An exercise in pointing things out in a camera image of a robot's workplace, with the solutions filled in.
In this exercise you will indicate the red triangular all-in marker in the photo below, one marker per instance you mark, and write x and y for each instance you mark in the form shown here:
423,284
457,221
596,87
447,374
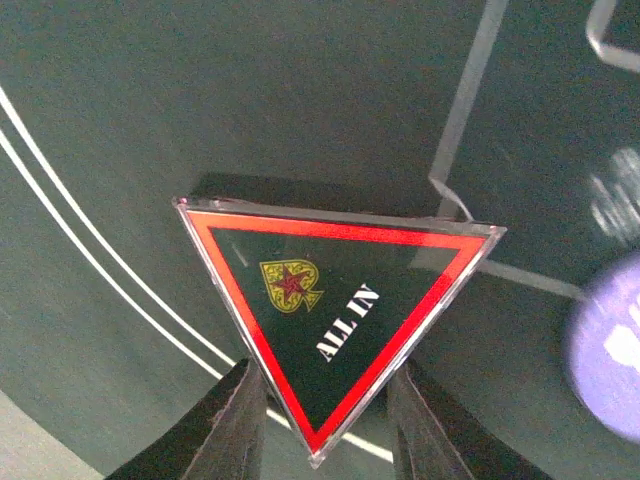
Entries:
331,304

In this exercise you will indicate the round black poker mat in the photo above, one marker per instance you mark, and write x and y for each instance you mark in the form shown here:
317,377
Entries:
110,326

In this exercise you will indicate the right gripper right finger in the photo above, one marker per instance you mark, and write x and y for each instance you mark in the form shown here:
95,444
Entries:
437,438

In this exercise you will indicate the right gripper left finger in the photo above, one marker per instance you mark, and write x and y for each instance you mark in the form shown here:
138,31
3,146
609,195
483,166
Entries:
221,437

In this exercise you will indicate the purple small blind button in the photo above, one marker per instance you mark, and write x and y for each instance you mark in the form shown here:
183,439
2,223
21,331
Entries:
602,347

